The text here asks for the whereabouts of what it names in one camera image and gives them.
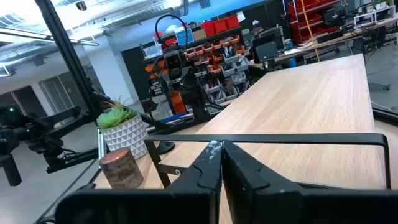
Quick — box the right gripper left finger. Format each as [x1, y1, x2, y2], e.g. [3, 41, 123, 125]
[166, 139, 224, 224]

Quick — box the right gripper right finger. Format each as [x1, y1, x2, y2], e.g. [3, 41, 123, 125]
[221, 140, 305, 224]

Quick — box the black metal candlestick holder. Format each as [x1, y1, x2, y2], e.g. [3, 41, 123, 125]
[155, 140, 176, 156]

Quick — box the orange topped candle jar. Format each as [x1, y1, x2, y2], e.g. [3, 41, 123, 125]
[98, 147, 144, 190]

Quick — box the clear plastic box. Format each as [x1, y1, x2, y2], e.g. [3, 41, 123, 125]
[142, 43, 164, 60]

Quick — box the blue box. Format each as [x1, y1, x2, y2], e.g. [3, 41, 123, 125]
[175, 28, 195, 46]

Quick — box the orange grey parts bin rack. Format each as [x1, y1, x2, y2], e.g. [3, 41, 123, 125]
[183, 34, 251, 108]

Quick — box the cardboard box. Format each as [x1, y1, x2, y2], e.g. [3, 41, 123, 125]
[192, 29, 208, 42]

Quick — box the red plastic bin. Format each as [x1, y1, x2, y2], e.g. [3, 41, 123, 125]
[213, 18, 228, 34]
[201, 20, 216, 37]
[224, 14, 241, 30]

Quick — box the succulent in white pot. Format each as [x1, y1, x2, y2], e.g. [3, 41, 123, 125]
[96, 99, 149, 160]

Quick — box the black computer monitor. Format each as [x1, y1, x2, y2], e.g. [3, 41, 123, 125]
[252, 40, 280, 64]
[257, 26, 285, 48]

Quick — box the red shelf rack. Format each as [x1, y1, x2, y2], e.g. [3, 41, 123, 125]
[287, 0, 343, 45]

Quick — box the black machine with green lights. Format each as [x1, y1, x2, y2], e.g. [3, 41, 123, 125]
[0, 104, 101, 187]

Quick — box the long wooden workbench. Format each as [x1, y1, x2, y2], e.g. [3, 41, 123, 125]
[248, 17, 398, 70]

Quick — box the white shelf unit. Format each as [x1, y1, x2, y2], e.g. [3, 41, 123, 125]
[353, 5, 398, 27]

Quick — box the wooden shelf riser black frame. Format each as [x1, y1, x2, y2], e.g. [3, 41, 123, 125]
[144, 53, 392, 190]

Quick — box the black aluminium table frame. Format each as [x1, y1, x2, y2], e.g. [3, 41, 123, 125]
[32, 0, 398, 224]

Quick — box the long yellow cable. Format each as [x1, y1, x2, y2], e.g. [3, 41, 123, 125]
[299, 0, 322, 63]

